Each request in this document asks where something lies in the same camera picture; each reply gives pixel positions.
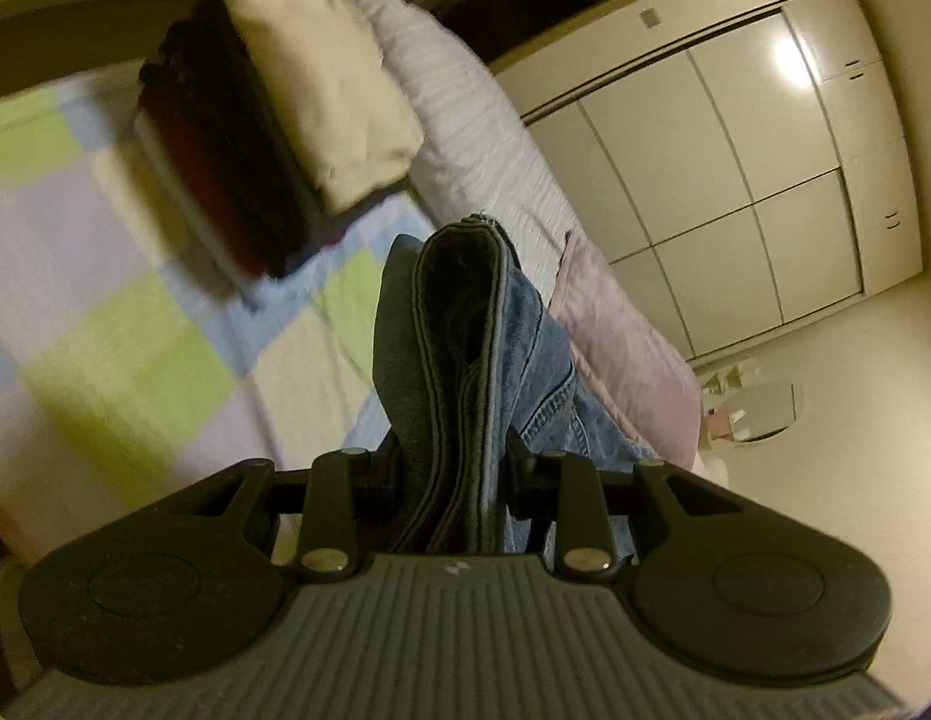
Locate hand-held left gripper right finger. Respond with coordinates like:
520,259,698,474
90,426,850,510
503,435,725,578

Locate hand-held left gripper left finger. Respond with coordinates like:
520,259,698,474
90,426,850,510
176,435,403,578

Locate blue denim jeans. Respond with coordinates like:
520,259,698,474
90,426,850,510
371,214,662,556

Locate mauve pillow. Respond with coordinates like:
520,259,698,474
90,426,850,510
548,232,702,466

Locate oval mirror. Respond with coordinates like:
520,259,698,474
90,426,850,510
735,381,803,447

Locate checked pastel bedsheet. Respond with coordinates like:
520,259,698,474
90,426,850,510
0,67,437,563

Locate red folded garment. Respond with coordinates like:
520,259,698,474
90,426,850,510
146,101,287,278

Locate cream wardrobe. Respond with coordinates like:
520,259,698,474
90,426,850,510
495,0,924,361

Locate black folded garment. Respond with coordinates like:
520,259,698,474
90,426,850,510
139,0,324,275

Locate grey folded duvet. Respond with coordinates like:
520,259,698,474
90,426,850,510
353,0,587,293

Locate cream folded garment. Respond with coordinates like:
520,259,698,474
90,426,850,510
224,0,425,212

